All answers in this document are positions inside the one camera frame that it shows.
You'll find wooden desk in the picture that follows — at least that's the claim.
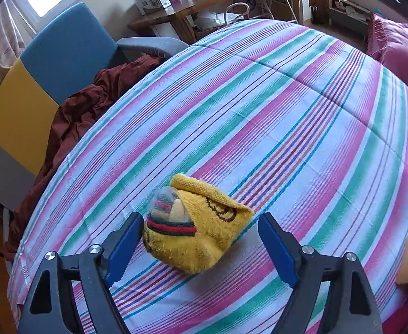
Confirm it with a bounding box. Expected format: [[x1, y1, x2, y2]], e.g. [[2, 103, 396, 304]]
[[127, 0, 251, 44]]

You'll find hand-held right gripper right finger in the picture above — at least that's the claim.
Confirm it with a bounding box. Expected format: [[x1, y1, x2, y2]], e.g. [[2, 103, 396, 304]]
[[258, 213, 382, 334]]

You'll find maroon blanket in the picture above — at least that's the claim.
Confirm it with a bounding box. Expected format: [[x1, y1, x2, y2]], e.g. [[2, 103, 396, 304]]
[[4, 55, 164, 261]]

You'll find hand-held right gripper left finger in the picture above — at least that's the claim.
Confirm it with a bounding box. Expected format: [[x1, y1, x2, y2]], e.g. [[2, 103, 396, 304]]
[[16, 212, 145, 334]]

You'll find grey yellow blue sofa chair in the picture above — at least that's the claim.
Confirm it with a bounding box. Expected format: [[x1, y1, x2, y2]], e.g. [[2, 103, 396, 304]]
[[0, 2, 191, 213]]

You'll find white coiled tube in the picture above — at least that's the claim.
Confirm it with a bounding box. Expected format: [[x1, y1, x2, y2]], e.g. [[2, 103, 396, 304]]
[[225, 3, 249, 25]]

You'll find striped bed sheet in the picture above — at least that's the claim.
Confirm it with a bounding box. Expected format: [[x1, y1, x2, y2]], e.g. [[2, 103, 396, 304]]
[[7, 19, 408, 334]]

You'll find yellow sock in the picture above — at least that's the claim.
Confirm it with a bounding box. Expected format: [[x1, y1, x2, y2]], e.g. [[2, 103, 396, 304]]
[[142, 173, 255, 275]]

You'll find white plastic bag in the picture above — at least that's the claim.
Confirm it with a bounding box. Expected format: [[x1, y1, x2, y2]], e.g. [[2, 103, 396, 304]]
[[193, 9, 232, 30]]

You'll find white low rack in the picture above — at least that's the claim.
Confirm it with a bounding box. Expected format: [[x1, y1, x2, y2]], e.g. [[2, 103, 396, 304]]
[[329, 0, 371, 25]]

